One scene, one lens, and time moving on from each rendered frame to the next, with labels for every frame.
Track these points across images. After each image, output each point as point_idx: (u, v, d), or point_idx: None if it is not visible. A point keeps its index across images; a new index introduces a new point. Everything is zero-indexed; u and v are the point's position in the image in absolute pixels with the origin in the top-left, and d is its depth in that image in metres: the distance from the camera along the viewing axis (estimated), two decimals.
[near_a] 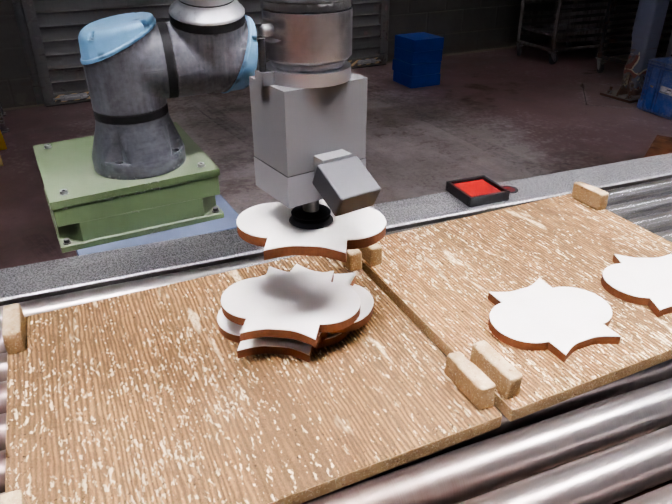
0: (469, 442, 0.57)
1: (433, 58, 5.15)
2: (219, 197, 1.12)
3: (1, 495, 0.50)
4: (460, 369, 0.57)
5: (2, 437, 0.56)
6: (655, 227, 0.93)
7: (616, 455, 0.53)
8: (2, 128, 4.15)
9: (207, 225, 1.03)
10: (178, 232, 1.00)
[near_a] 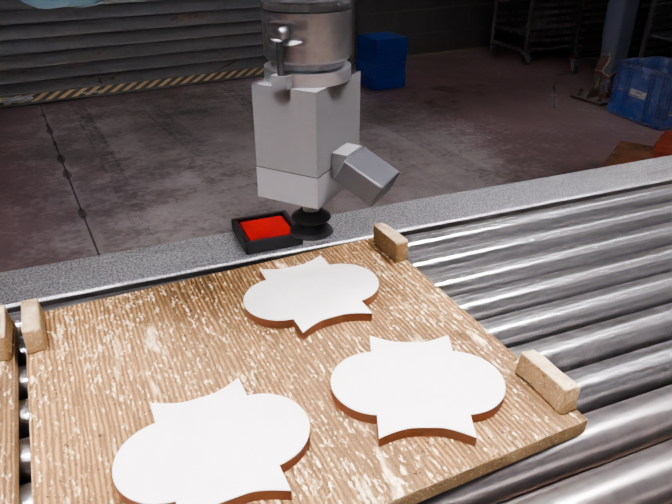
0: None
1: (397, 59, 4.93)
2: None
3: None
4: None
5: None
6: (473, 284, 0.71)
7: None
8: None
9: None
10: None
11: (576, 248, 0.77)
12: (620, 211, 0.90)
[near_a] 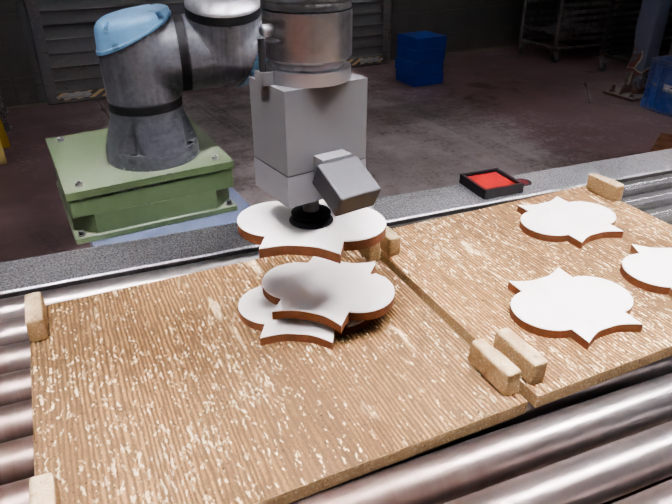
0: (494, 428, 0.57)
1: (436, 57, 5.15)
2: (232, 190, 1.12)
3: (29, 479, 0.50)
4: (485, 355, 0.57)
5: (27, 423, 0.56)
6: (670, 219, 0.93)
7: (643, 440, 0.53)
8: (5, 126, 4.15)
9: (221, 217, 1.03)
10: (192, 224, 1.00)
11: None
12: None
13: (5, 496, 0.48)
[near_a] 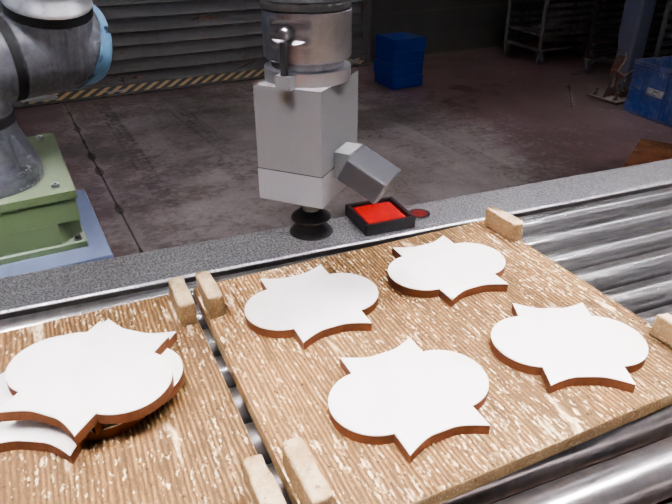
0: None
1: (415, 59, 5.00)
2: (93, 220, 0.98)
3: None
4: (251, 484, 0.42)
5: None
6: (580, 262, 0.78)
7: None
8: None
9: (65, 255, 0.88)
10: (27, 265, 0.85)
11: (668, 230, 0.84)
12: None
13: None
